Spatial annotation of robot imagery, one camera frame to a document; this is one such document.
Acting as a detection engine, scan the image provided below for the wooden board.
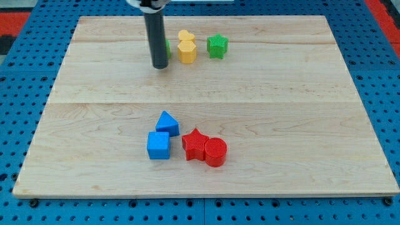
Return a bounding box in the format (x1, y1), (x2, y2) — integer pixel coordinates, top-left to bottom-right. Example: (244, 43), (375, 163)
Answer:
(13, 16), (399, 199)

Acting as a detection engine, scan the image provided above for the green star block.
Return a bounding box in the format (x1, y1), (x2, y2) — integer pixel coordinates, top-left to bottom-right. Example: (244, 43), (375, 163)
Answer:
(207, 34), (229, 59)

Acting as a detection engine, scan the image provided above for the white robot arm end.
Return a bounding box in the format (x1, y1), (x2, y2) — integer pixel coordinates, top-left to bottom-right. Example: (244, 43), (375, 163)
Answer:
(126, 0), (171, 14)

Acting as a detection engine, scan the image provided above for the blue triangle block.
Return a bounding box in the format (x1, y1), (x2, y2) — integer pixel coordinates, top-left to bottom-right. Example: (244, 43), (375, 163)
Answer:
(156, 111), (180, 137)

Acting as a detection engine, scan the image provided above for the yellow hexagon block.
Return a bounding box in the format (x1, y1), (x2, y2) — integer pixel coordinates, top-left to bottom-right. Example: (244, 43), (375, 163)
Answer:
(177, 41), (197, 64)

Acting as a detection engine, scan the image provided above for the blue cube block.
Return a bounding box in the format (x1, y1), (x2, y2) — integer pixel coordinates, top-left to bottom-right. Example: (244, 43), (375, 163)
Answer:
(147, 131), (170, 159)

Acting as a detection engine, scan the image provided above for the red cylinder block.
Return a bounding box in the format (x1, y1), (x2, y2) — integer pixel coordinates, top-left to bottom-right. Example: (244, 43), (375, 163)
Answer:
(204, 137), (228, 168)

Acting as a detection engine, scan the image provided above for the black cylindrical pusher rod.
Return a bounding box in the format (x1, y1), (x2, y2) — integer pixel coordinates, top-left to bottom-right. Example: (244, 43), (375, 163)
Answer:
(144, 10), (168, 69)

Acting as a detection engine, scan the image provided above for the green block behind rod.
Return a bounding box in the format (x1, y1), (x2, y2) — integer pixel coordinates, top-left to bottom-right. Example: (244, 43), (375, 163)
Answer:
(165, 39), (171, 59)

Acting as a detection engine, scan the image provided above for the red star block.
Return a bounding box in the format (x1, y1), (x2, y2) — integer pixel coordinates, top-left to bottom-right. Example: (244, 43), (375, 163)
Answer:
(182, 128), (209, 161)

